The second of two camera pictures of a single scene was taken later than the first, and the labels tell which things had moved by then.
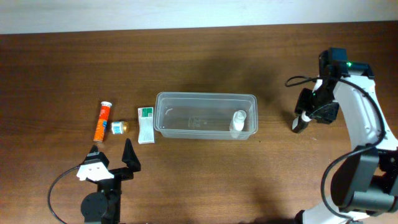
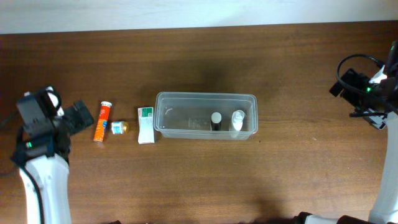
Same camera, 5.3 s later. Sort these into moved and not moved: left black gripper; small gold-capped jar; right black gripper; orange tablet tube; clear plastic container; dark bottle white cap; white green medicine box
Moved: left black gripper; dark bottle white cap; right black gripper
Not moved: clear plastic container; white green medicine box; orange tablet tube; small gold-capped jar
